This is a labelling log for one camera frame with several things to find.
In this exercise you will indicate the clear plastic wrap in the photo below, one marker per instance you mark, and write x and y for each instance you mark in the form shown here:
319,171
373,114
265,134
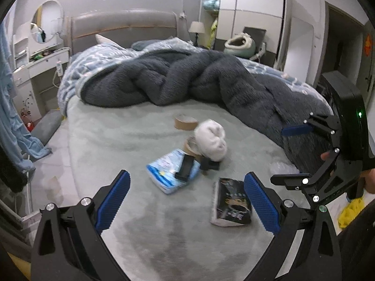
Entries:
281,168

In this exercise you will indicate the round mirror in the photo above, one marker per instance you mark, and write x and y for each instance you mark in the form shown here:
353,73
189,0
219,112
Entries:
47,20

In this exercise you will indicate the light blue bundle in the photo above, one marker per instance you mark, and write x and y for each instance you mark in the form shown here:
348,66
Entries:
211,5

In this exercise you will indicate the dark hanging garment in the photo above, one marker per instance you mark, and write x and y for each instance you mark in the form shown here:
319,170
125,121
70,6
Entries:
11,169

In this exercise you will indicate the tape roll with grey inside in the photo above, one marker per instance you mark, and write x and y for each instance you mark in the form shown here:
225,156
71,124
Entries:
192,147

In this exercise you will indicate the dark grey fleece blanket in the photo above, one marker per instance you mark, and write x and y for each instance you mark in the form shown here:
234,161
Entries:
205,79

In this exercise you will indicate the red wall decoration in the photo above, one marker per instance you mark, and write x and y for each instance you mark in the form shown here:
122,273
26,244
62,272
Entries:
368,44

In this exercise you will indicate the bed with grey sheet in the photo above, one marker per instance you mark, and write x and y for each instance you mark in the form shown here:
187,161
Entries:
164,240

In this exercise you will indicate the black printed packet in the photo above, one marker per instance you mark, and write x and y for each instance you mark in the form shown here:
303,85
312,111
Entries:
231,202

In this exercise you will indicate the table lamp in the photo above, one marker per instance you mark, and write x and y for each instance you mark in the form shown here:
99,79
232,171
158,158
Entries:
197,27

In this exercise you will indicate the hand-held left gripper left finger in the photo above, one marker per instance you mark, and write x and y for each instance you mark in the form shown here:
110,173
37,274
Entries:
114,202

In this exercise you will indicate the blue tissue packet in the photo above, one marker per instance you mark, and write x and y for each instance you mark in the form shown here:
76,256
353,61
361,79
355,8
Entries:
164,175

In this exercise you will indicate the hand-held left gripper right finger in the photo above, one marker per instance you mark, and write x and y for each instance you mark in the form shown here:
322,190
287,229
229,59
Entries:
260,207

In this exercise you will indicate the brown cardboard tape roll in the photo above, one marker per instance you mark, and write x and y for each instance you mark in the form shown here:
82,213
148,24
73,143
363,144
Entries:
185,122

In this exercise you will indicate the white pillow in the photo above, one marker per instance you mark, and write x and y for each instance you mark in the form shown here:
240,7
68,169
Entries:
106,41

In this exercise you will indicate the white wardrobe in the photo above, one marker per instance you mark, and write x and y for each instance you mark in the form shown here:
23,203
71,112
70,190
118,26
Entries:
255,5

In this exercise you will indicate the light blue hanging garment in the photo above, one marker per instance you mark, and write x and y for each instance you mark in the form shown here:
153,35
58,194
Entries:
14,117

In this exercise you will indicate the white cloth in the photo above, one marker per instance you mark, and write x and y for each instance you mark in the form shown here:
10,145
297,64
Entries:
211,140

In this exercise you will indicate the white dressing table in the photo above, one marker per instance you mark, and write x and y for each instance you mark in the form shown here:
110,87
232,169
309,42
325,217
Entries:
38,64

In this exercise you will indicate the black case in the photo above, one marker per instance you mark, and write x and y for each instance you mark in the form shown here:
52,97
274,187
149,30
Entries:
184,168

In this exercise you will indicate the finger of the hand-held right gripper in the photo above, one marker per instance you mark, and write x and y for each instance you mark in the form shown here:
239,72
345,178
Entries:
296,130
293,179

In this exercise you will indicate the person's right hand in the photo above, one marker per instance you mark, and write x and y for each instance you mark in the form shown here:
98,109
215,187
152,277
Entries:
369,180

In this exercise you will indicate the grey padded headboard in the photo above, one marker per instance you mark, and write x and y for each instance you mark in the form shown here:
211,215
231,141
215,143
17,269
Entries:
123,25

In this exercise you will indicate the yellow-green cloth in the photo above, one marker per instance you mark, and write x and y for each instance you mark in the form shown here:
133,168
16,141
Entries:
213,32

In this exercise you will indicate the blue patterned quilt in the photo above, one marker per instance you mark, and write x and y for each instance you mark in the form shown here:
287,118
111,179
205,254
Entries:
76,73

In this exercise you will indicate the grey floor cushion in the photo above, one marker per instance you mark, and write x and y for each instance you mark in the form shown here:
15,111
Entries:
48,126

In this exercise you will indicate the white power strip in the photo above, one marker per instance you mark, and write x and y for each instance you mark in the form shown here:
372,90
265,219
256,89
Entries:
59,69

